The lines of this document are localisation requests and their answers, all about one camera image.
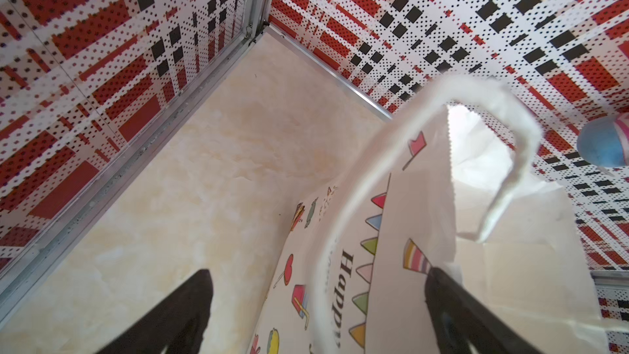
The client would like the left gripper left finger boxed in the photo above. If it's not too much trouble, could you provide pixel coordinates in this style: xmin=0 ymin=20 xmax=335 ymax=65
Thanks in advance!
xmin=99 ymin=269 xmax=214 ymax=353

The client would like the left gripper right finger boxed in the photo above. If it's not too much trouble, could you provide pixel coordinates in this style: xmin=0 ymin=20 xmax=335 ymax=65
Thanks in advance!
xmin=424 ymin=267 xmax=539 ymax=354

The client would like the hanging doll toy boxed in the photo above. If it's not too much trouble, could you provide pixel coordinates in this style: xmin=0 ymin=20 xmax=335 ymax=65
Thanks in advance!
xmin=577 ymin=112 xmax=628 ymax=168

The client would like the white paper bag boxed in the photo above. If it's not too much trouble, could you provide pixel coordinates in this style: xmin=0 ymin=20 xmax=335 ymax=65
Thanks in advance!
xmin=248 ymin=75 xmax=608 ymax=353

